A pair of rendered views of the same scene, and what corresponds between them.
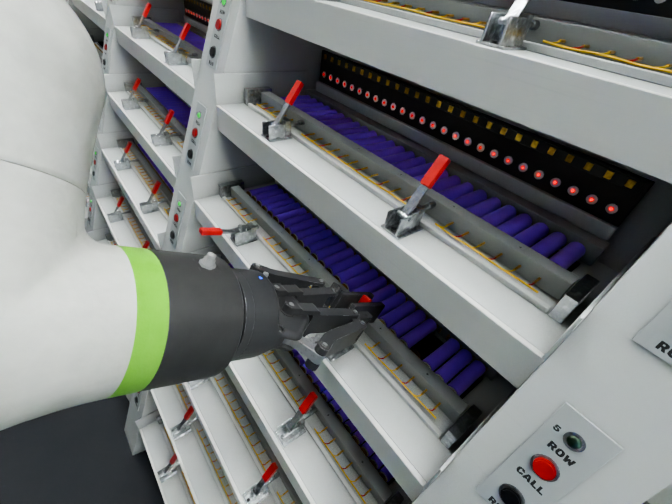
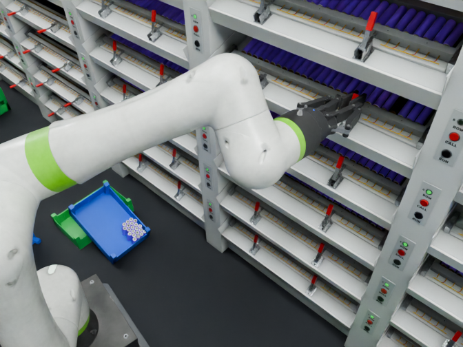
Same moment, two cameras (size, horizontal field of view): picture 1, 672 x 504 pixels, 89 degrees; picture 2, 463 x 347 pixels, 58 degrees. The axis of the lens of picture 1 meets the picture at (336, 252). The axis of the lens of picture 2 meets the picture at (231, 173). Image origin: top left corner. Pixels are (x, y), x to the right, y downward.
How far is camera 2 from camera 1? 57 cm
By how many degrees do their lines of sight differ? 20
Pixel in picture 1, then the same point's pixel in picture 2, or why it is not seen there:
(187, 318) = (306, 133)
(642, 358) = not seen: outside the picture
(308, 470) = (353, 194)
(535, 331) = (438, 84)
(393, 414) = (389, 146)
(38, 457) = (169, 270)
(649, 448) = not seen: outside the picture
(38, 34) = (254, 75)
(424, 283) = (384, 80)
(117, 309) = (293, 137)
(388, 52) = not seen: outside the picture
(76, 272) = (281, 131)
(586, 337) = (453, 81)
